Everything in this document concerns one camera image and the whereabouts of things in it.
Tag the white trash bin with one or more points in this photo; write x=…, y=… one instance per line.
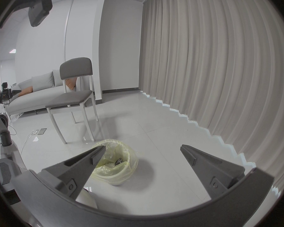
x=117, y=183

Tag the beige curtain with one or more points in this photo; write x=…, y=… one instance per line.
x=215, y=55

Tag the orange cushion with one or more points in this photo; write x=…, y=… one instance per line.
x=26, y=90
x=71, y=84

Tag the grey cushioned white chair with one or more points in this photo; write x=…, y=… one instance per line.
x=75, y=66

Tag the black plastic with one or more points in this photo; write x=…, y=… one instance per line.
x=118, y=161

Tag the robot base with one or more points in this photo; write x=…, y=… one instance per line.
x=4, y=174

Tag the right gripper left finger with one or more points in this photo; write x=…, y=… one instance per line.
x=78, y=171

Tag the pale grey sofa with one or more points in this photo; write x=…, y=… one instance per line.
x=37, y=98

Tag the grey pillow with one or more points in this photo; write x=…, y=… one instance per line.
x=43, y=81

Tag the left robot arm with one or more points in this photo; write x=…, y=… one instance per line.
x=2, y=96

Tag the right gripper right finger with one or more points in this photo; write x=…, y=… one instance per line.
x=210, y=174

